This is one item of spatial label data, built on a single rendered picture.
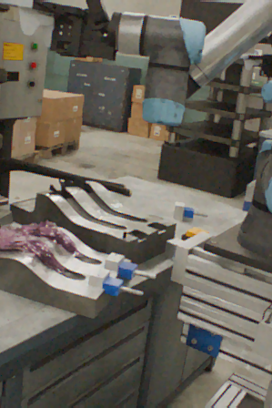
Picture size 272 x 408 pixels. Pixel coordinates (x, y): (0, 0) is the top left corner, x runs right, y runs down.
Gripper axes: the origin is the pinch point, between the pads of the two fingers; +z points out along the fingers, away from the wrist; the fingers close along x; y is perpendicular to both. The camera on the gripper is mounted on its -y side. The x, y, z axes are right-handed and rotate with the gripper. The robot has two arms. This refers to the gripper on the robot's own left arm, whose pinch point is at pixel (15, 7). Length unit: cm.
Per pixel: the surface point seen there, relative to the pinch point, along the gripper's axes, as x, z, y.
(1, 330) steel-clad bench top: 5, -2, 66
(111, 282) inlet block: 24, -22, 56
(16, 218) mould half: 68, 19, 55
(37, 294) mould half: 20, -5, 61
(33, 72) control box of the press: 117, 36, 3
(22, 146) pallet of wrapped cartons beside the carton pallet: 436, 149, 62
